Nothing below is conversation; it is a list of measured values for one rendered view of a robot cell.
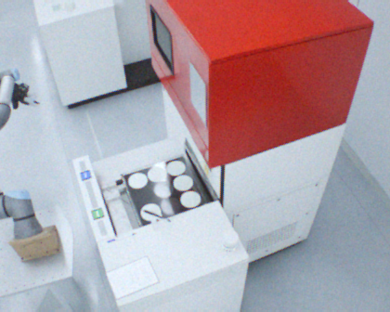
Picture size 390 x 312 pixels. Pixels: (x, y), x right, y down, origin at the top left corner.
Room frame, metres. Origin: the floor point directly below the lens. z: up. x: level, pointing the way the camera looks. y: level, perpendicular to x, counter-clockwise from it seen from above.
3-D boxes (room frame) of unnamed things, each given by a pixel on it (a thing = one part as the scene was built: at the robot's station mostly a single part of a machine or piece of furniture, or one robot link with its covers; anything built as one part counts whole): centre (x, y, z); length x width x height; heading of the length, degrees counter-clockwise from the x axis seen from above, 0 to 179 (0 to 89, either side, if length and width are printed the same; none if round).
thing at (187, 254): (0.94, 0.12, 0.89); 0.62 x 0.35 x 0.14; 110
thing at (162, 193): (1.34, 0.16, 0.90); 0.34 x 0.34 x 0.01; 20
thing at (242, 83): (1.71, -0.28, 1.52); 0.81 x 0.75 x 0.59; 20
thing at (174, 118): (1.60, 0.01, 1.02); 0.82 x 0.03 x 0.40; 20
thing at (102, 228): (1.28, 0.52, 0.89); 0.55 x 0.09 x 0.14; 20
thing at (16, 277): (1.05, 0.85, 0.75); 0.45 x 0.44 x 0.13; 109
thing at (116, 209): (1.23, 0.40, 0.87); 0.36 x 0.08 x 0.03; 20
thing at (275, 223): (1.72, -0.31, 0.41); 0.82 x 0.71 x 0.82; 20
